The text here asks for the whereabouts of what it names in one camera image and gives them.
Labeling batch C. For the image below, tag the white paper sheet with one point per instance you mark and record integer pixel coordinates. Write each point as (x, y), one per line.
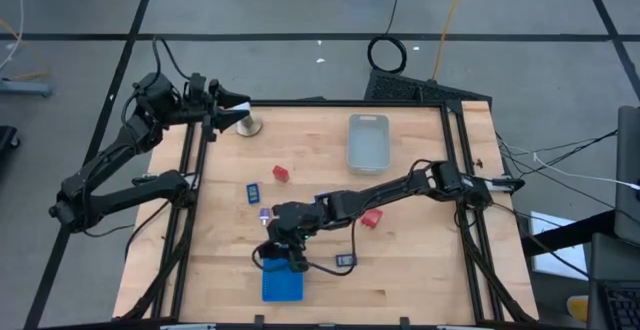
(550, 265)

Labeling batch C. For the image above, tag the black caster base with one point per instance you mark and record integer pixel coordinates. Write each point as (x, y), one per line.
(7, 137)

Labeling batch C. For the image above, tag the purple wall charger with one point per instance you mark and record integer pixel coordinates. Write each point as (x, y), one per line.
(265, 214)

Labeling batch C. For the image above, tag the grey plastic bin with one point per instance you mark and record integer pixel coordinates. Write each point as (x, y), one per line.
(368, 145)

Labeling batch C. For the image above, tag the white bulb on metal stand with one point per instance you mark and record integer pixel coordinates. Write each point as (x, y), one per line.
(250, 127)

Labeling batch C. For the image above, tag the dark blue digital clock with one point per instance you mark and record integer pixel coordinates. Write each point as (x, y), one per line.
(345, 260)

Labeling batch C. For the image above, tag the black keyboard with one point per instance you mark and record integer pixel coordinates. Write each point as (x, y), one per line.
(622, 307)

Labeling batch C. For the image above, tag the grey floor base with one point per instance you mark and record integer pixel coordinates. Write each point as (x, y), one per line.
(25, 88)

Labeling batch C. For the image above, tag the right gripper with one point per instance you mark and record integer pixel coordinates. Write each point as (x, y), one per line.
(295, 222)

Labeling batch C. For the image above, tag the blue slotted plastic basket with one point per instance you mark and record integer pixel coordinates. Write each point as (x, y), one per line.
(282, 287)

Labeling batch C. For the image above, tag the black beam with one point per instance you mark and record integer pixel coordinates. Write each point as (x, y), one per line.
(570, 230)

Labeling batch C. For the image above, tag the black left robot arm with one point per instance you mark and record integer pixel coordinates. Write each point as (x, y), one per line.
(110, 200)

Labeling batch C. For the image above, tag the grey monitor back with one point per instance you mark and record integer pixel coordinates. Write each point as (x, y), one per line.
(627, 170)

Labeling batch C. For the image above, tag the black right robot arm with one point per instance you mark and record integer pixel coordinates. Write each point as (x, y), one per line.
(390, 190)

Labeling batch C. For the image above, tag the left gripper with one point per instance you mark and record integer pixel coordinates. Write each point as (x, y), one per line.
(202, 100)

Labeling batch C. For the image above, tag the bright blue digital clock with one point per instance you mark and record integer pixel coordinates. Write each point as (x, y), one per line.
(253, 193)

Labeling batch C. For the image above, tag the yellow object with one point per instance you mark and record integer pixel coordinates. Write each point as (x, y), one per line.
(579, 309)

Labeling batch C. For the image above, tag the small red wall charger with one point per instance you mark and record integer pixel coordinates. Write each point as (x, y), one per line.
(280, 173)

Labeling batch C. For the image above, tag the large red wall charger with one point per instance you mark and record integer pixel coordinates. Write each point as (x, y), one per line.
(372, 218)

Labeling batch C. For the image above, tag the black perforated panel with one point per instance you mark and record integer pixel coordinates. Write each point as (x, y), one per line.
(400, 87)

